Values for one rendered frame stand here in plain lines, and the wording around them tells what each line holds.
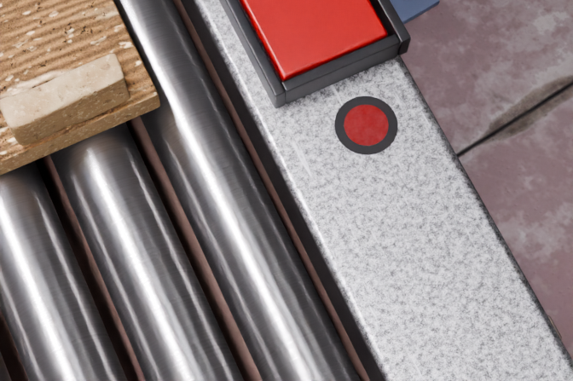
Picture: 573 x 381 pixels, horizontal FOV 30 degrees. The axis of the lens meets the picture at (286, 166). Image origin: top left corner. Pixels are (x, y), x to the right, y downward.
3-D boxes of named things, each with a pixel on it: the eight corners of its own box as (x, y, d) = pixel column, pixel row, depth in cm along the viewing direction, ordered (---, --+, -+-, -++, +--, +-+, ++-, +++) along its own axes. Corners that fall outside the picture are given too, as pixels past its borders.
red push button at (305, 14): (335, -46, 57) (337, -60, 56) (387, 45, 55) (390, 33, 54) (233, -3, 56) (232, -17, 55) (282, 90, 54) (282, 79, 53)
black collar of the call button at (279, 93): (342, -63, 58) (344, -81, 56) (408, 52, 55) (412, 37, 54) (213, -10, 56) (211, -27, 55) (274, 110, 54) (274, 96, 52)
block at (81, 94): (121, 72, 52) (113, 47, 50) (136, 103, 52) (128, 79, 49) (8, 120, 51) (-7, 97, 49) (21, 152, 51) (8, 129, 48)
